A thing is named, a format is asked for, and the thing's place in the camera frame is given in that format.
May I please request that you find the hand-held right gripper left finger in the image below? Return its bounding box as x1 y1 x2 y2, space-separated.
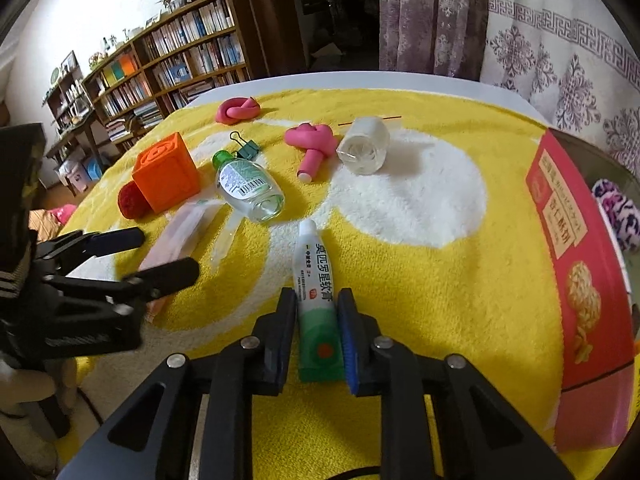
57 287 299 480

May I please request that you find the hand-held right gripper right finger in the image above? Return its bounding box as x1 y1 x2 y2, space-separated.
337 288 573 480

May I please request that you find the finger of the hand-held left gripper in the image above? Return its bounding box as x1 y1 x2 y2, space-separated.
47 257 201 307
35 226 146 271

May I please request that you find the pink orange packet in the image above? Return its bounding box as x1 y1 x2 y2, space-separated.
137 199 226 323

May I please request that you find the red textured ball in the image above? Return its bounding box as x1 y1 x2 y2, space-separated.
118 182 151 219

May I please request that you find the green white ointment tube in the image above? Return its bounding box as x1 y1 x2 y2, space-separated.
292 219 348 383

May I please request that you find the dark orange rubber cube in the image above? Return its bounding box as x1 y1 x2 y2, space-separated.
132 132 202 213

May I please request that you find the clear bottle green cap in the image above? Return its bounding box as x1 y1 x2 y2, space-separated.
212 150 286 223

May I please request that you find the green binder clip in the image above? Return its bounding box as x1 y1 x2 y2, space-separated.
229 131 260 161

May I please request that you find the pink knotted foam curler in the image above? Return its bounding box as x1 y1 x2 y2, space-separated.
215 97 262 123
285 122 337 183

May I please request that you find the clear plastic jar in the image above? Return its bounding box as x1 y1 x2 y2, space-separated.
336 116 391 175

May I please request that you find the red cardboard box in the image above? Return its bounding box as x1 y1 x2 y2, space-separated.
525 127 640 453

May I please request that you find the pink leopard plush pouch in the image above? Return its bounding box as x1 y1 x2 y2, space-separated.
592 178 640 253

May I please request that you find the person's left hand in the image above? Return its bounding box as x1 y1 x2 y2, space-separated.
0 356 80 418

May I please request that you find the pink bag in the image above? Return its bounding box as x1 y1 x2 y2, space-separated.
50 204 78 226

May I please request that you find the white pink storage bin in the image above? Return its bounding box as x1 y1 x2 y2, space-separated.
60 160 88 194

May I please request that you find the yellow white towel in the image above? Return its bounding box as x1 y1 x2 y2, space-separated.
50 87 640 480

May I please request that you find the dark wooden side shelf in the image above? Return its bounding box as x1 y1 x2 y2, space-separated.
42 65 131 196

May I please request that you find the wooden bookshelf with books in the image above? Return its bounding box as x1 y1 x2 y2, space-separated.
82 0 256 143

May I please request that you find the purple lace curtain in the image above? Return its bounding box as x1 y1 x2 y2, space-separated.
377 0 491 81

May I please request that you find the white patterned curtain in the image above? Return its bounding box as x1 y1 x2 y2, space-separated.
480 0 640 176

